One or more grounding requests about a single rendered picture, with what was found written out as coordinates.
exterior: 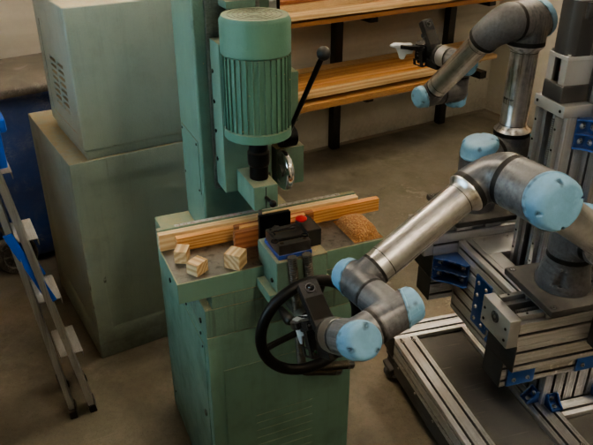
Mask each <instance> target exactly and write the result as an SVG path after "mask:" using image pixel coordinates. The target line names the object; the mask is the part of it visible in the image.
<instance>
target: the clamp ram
mask: <svg viewBox="0 0 593 445"><path fill-rule="evenodd" d="M258 223H259V239H261V238H265V237H266V229H269V228H275V227H279V226H283V225H288V224H290V211H289V209H286V210H282V211H277V212H273V213H268V214H263V215H258Z"/></svg>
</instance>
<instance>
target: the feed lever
mask: <svg viewBox="0 0 593 445"><path fill-rule="evenodd" d="M330 56H331V51H330V49H329V48H328V47H326V46H321V47H319V48H318V50H317V57H318V61H317V63H316V64H315V67H314V69H313V71H312V75H311V77H310V78H309V81H308V83H307V85H306V88H305V90H304V93H303V95H302V97H301V99H300V102H299V103H298V105H297V108H296V111H295V113H294V116H293V117H292V119H291V135H290V137H289V138H288V139H286V140H284V141H282V142H279V143H277V144H278V146H279V147H292V146H296V145H297V142H298V133H297V129H296V127H295V126H294V125H295V123H296V121H297V119H298V116H299V114H300V112H301V110H302V107H303V106H304V103H305V100H306V98H307V96H308V94H309V93H310V90H311V88H312V85H313V82H314V80H315V79H316V77H317V75H318V72H319V69H320V67H321V65H322V63H323V61H326V60H327V59H328V58H329V57H330Z"/></svg>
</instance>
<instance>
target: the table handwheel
mask: <svg viewBox="0 0 593 445"><path fill-rule="evenodd" d="M313 278H314V279H317V281H318V283H319V286H320V288H321V290H322V292H323V293H324V289H325V287H326V286H327V287H332V288H336V287H335V286H334V285H333V283H332V278H331V276H330V275H312V276H308V277H305V278H302V279H299V280H297V281H295V282H293V283H291V284H289V285H288V286H286V287H285V288H283V289H282V290H280V291H279V292H278V293H277V294H276V295H275V296H274V297H273V298H272V299H271V300H270V301H269V303H268V304H267V305H266V307H265V309H264V310H263V312H262V314H261V315H260V317H259V321H258V324H257V327H256V332H255V344H256V349H257V352H258V354H259V356H260V358H261V359H262V361H263V362H264V363H265V364H266V365H267V366H268V367H270V368H271V369H273V370H275V371H276V372H278V373H284V374H291V375H298V374H306V373H312V372H315V371H317V370H319V369H321V368H323V367H325V366H328V365H329V364H331V363H332V362H334V361H335V359H334V360H327V359H324V358H316V359H314V360H312V361H309V362H305V363H301V364H290V363H285V362H282V361H280V360H279V359H277V358H275V357H274V356H273V355H272V353H271V352H270V350H272V349H273V348H275V347H276V346H278V345H280V344H282V343H285V342H287V341H288V340H291V339H293V338H295V337H297V332H296V331H295V330H293V331H291V332H289V333H288V334H287V335H285V336H282V337H280V338H278V339H276V340H274V341H272V342H270V343H266V334H267V330H268V326H269V323H270V321H271V319H272V318H273V317H274V314H275V313H276V312H277V310H278V309H279V307H281V306H282V305H283V304H284V303H285V305H286V306H287V307H288V309H289V310H290V311H291V312H292V305H291V304H292V303H291V300H290V301H287V300H288V299H290V298H291V297H293V296H294V295H296V294H297V286H298V284H299V283H300V282H303V281H307V280H310V279H313ZM336 289H337V288H336ZM337 290H338V289H337ZM349 302H350V306H351V317H352V316H354V315H356V314H358V313H360V312H362V311H361V310H360V309H359V308H358V307H357V306H355V305H354V304H353V303H352V302H351V301H350V300H349ZM292 314H293V315H294V317H297V316H300V315H306V312H305V310H304V306H303V304H302V303H301V307H300V308H299V309H297V310H296V311H294V312H292ZM336 359H337V358H336Z"/></svg>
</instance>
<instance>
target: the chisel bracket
mask: <svg viewBox="0 0 593 445"><path fill-rule="evenodd" d="M236 172H237V190H238V191H239V192H240V194H241V195H242V196H243V197H244V199H245V200H246V201H247V202H248V204H249V205H250V206H251V207H252V209H253V210H254V211H257V210H261V209H266V208H270V206H269V202H268V201H267V200H265V196H267V197H268V198H270V199H271V200H275V201H276V202H277V205H276V206H277V207H278V185H277V183H276V182H275V181H274V180H273V179H272V178H271V177H270V176H269V175H268V179H266V180H262V181H255V180H252V179H250V167H246V168H241V169H237V171H236Z"/></svg>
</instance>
